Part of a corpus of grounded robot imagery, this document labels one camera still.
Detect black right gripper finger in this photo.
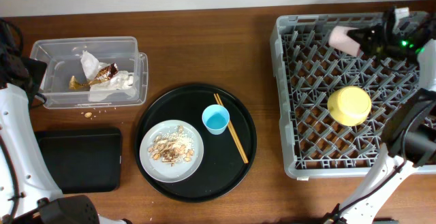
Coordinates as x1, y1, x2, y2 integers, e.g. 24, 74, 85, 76
347, 25, 382, 42
358, 44, 384, 58

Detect pink cup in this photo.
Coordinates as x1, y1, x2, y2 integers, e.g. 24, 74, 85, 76
328, 26, 360, 57

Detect yellow bowl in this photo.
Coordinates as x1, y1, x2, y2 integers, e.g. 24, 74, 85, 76
327, 86, 372, 127

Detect gold snack wrapper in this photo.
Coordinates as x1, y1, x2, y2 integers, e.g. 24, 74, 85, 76
69, 63, 119, 90

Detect white tissue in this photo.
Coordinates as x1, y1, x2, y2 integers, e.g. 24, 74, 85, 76
80, 50, 135, 102

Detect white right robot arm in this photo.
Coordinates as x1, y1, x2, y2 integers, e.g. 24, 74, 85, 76
322, 7, 435, 223

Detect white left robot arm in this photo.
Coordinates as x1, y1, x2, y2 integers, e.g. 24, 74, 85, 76
1, 19, 117, 224

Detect clear plastic waste bin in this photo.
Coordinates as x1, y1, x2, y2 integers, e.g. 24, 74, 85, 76
30, 36, 149, 109

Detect grey dishwasher rack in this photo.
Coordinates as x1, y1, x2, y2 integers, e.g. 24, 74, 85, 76
270, 12, 435, 180

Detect black rectangular tray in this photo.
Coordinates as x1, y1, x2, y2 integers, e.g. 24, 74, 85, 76
35, 127, 123, 194

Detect grey plate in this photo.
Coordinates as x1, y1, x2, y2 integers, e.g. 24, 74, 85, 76
139, 120, 204, 183

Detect food scraps on plate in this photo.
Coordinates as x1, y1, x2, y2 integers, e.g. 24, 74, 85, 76
148, 125, 195, 167

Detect blue cup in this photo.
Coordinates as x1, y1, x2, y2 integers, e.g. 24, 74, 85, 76
202, 104, 230, 135

